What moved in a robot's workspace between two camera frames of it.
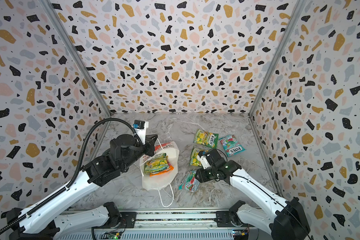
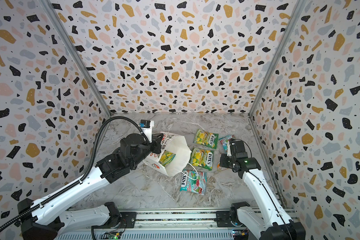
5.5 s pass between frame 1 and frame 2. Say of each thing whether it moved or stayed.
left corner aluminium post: stayed
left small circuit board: stayed
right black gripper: moved
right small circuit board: stayed
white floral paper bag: moved
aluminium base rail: stayed
